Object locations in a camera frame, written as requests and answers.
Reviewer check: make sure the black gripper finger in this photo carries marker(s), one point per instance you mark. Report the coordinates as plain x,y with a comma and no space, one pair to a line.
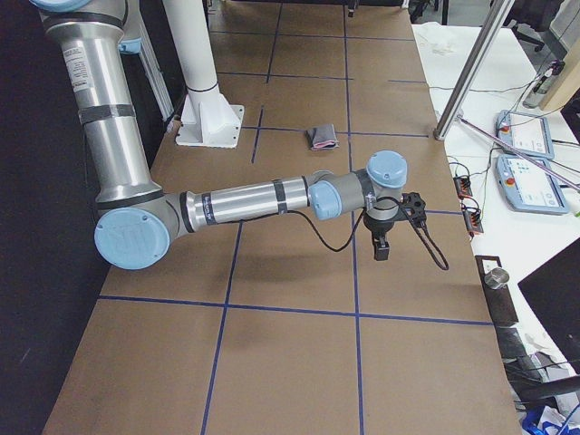
381,246

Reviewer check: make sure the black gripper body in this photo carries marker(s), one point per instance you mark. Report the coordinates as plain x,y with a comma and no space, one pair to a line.
380,224

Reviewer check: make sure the pink grey towel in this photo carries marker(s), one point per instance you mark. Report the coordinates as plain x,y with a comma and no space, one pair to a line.
322,137

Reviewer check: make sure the far orange connector block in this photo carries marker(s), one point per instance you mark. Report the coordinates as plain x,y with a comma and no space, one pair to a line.
463,186

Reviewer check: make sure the orange connector block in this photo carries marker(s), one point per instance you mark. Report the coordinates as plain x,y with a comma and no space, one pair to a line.
463,186
473,220

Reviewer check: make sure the near orange connector block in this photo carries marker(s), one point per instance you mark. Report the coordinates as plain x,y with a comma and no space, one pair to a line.
473,220

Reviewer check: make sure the near blue teach pendant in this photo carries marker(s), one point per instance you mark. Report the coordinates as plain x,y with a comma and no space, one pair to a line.
527,188

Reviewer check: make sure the blue teach pendant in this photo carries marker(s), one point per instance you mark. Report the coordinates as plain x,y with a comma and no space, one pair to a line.
527,188
527,133

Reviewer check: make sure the far blue teach pendant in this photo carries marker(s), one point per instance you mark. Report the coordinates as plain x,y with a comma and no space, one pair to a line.
527,133

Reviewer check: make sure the black office chair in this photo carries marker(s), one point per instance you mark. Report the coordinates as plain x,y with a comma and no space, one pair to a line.
529,13

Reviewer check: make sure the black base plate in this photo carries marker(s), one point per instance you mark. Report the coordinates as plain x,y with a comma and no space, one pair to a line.
500,304

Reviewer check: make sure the aluminium frame post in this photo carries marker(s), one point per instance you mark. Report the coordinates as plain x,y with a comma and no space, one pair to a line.
486,37

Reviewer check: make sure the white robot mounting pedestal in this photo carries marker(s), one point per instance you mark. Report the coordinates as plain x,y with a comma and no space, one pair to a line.
207,120

